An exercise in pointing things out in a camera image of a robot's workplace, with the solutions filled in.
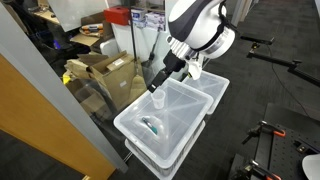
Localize orange handled clamp right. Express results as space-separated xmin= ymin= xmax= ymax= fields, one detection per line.
xmin=231 ymin=160 xmax=282 ymax=180

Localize clear plastic bin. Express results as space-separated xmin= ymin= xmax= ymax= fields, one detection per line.
xmin=114 ymin=78 xmax=213 ymax=169
xmin=183 ymin=71 xmax=230 ymax=115

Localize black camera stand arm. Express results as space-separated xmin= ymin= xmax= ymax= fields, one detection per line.
xmin=240 ymin=35 xmax=320 ymax=87

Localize wooden door panel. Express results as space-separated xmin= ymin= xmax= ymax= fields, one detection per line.
xmin=0 ymin=55 xmax=115 ymax=180

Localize black optical breadboard table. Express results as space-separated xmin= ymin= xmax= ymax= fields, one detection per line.
xmin=229 ymin=102 xmax=320 ymax=180

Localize orange handled clamp left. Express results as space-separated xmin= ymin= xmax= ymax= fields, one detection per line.
xmin=242 ymin=120 xmax=286 ymax=144

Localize white tissue boxes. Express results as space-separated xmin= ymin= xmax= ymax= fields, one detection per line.
xmin=131 ymin=9 xmax=166 ymax=31

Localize clear plastic bin rear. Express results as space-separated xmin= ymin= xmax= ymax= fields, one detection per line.
xmin=183 ymin=71 xmax=230 ymax=115

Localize clear plastic bin front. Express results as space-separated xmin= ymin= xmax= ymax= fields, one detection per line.
xmin=114 ymin=78 xmax=213 ymax=169

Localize clear measuring cup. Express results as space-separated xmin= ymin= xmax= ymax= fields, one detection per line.
xmin=151 ymin=89 xmax=166 ymax=109

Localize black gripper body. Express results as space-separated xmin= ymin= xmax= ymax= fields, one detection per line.
xmin=148 ymin=51 xmax=186 ymax=93

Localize open cardboard box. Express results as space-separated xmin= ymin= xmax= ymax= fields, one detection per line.
xmin=65 ymin=51 xmax=142 ymax=110

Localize red box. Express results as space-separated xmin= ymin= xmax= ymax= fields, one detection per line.
xmin=103 ymin=6 xmax=129 ymax=26

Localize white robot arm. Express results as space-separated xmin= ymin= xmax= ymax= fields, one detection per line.
xmin=147 ymin=0 xmax=237 ymax=93

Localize teal capped marker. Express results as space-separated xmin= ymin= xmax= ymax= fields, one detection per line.
xmin=142 ymin=117 xmax=158 ymax=135

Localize orange handled clamp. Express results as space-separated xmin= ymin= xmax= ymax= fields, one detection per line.
xmin=242 ymin=120 xmax=286 ymax=144
xmin=231 ymin=160 xmax=282 ymax=180

